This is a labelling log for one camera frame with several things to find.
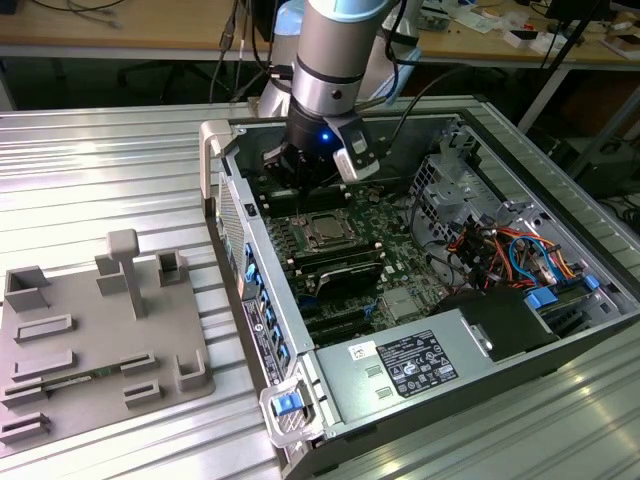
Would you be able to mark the silver CPU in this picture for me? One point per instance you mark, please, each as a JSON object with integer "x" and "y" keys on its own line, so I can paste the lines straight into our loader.
{"x": 330, "y": 229}

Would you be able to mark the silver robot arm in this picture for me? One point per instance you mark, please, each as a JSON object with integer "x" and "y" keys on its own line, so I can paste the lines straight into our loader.
{"x": 330, "y": 60}

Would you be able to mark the black expansion slot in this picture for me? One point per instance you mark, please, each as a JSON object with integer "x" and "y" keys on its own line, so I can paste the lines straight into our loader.
{"x": 335, "y": 316}

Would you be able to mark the grey open PC case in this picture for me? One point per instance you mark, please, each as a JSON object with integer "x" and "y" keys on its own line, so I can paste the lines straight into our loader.
{"x": 272, "y": 280}

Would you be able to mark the black graphics card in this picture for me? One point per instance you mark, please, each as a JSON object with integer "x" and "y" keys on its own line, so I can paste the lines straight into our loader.
{"x": 350, "y": 282}

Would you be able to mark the metal drive cage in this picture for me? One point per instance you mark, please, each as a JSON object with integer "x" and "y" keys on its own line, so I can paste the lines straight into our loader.
{"x": 445, "y": 200}

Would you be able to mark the green motherboard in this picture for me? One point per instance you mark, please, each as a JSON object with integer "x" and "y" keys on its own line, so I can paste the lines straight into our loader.
{"x": 405, "y": 260}

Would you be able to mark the silver chipset heatsink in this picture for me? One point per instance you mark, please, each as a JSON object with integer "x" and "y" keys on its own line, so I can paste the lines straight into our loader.
{"x": 400, "y": 302}

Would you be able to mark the wooden desk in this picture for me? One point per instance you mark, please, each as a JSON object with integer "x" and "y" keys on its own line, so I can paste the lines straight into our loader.
{"x": 150, "y": 25}

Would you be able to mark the small white box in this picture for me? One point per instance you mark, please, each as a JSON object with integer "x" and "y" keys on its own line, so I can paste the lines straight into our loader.
{"x": 522, "y": 37}

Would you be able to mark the grey power supply unit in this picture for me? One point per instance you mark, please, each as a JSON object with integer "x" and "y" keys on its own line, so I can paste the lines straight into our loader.
{"x": 350, "y": 380}

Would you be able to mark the black plastic shroud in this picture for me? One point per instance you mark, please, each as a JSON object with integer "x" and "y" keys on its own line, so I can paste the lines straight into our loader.
{"x": 500, "y": 320}

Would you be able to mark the blue case latch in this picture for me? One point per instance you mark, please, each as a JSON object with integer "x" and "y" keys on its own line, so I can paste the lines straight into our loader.
{"x": 286, "y": 404}

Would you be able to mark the grey parts rack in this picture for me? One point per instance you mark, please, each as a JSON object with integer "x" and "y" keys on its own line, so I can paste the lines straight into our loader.
{"x": 100, "y": 340}

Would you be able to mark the small blue clip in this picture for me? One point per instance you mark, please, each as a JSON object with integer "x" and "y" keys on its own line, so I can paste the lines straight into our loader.
{"x": 591, "y": 281}

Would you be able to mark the green RAM stick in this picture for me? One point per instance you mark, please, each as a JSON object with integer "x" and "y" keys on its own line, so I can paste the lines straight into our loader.
{"x": 70, "y": 381}

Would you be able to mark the small silver wrist camera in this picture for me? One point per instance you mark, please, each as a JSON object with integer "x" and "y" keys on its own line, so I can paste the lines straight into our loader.
{"x": 271, "y": 160}

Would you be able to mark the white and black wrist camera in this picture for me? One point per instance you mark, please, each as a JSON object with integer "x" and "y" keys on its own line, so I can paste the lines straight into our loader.
{"x": 357, "y": 160}

